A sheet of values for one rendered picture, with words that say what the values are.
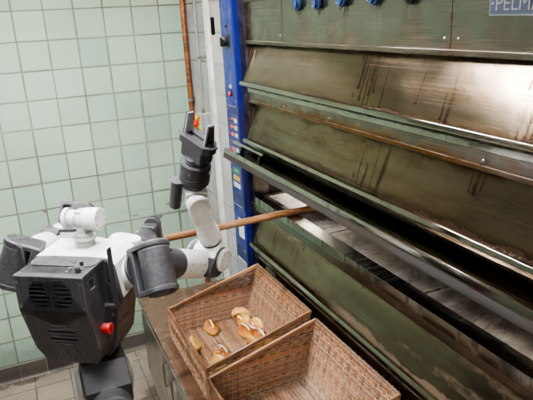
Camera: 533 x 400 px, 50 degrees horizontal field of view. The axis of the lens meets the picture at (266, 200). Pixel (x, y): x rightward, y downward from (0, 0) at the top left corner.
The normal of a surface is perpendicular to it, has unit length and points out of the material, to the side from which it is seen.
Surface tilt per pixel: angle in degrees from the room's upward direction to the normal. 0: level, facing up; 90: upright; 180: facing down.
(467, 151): 90
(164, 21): 90
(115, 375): 45
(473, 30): 88
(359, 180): 70
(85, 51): 90
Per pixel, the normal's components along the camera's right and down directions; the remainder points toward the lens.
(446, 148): -0.91, 0.17
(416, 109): -0.87, -0.20
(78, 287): -0.22, 0.32
